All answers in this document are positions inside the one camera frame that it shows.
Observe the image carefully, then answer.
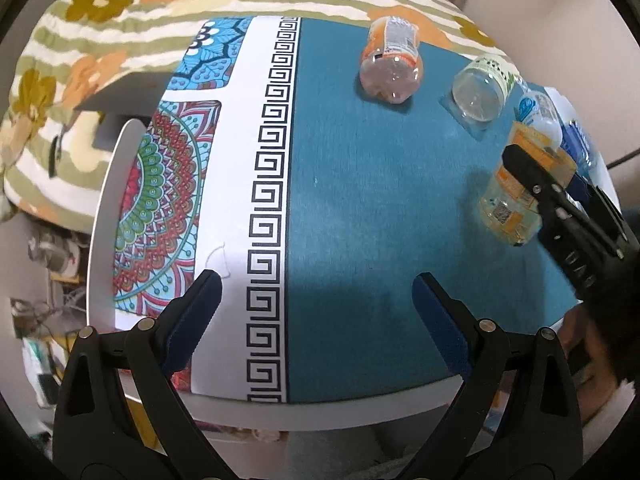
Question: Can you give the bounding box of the patterned blue table mat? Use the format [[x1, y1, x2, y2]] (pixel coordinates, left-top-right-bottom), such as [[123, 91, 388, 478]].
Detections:
[[113, 16, 586, 405]]

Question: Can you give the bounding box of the green label clear bottle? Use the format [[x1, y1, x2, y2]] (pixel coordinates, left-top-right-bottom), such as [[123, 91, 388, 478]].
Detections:
[[451, 53, 524, 124]]

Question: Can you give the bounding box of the orange drink bottle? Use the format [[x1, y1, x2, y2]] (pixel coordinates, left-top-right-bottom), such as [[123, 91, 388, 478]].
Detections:
[[359, 15, 426, 104]]

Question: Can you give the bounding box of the light blue label clear bottle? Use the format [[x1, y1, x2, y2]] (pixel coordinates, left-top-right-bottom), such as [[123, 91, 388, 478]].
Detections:
[[515, 87, 566, 151]]

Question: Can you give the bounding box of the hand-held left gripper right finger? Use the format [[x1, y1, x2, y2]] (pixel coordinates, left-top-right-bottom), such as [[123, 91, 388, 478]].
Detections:
[[400, 272, 584, 480]]

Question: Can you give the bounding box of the floor clutter pile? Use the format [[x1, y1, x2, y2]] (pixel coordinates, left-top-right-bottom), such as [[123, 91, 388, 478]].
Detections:
[[9, 230, 97, 407]]

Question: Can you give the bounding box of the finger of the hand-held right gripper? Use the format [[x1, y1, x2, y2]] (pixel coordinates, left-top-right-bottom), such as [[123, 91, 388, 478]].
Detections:
[[502, 143, 564, 212]]

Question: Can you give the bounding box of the floral striped blanket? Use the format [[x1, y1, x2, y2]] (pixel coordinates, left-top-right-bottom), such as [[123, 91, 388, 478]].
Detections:
[[0, 0, 501, 227]]

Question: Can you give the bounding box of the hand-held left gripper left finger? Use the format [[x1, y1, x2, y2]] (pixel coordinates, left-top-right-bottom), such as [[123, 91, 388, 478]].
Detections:
[[52, 269, 223, 480]]

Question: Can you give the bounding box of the person's right hand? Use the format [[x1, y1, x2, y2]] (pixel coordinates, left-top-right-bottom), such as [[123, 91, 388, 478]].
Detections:
[[559, 304, 626, 421]]

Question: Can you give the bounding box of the yellow label clear bottle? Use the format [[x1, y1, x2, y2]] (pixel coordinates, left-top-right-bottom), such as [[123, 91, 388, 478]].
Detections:
[[477, 122, 577, 247]]

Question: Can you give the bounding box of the black cable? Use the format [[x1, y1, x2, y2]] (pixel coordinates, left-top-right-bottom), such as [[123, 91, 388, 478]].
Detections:
[[604, 146, 640, 170]]

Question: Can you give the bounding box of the dark blue label bottle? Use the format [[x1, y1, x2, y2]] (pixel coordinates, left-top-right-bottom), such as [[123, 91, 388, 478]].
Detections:
[[559, 119, 599, 182]]

